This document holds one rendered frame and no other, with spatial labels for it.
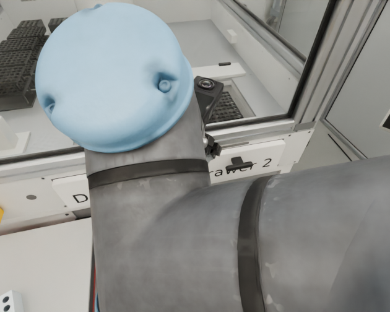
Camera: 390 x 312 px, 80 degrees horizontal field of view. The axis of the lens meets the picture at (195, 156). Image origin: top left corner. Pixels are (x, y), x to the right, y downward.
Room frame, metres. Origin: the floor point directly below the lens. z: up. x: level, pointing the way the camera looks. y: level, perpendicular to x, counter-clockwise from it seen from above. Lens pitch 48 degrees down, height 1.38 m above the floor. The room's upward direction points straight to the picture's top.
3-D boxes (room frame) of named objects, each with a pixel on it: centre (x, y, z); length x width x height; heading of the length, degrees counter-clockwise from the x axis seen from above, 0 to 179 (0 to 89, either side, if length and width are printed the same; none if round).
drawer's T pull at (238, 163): (0.40, -0.11, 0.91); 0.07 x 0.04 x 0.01; 103
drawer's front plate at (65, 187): (0.35, 0.20, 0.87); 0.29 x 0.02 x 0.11; 103
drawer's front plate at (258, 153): (0.43, -0.11, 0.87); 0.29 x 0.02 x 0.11; 103
